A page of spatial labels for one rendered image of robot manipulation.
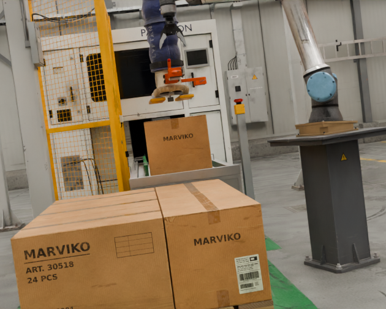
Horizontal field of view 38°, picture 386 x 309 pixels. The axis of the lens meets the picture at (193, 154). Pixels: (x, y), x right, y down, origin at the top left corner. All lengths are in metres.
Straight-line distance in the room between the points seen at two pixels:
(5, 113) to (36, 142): 8.34
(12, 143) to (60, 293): 10.30
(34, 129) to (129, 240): 2.13
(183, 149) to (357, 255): 1.23
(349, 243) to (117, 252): 1.46
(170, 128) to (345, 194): 1.16
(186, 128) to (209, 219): 1.37
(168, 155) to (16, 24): 1.54
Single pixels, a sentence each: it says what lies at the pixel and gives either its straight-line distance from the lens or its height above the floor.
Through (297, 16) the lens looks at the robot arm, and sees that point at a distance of 3.10.
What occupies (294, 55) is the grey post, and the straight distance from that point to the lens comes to 6.56.
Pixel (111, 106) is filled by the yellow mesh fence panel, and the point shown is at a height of 1.11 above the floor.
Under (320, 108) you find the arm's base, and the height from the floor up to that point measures 0.90.
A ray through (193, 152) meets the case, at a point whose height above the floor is 0.72.
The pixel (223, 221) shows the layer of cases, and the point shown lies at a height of 0.49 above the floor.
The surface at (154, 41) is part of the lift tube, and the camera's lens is 3.80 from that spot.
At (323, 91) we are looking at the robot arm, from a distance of 3.00.
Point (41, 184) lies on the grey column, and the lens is 4.22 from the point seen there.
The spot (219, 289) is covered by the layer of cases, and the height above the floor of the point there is 0.22.
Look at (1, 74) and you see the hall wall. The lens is 12.61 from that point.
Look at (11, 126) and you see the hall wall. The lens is 12.51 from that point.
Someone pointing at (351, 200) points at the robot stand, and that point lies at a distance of 3.22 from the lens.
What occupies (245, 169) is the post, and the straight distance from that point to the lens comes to 4.08.
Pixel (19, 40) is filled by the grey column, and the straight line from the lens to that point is 4.28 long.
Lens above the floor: 0.89
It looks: 3 degrees down
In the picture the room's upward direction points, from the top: 7 degrees counter-clockwise
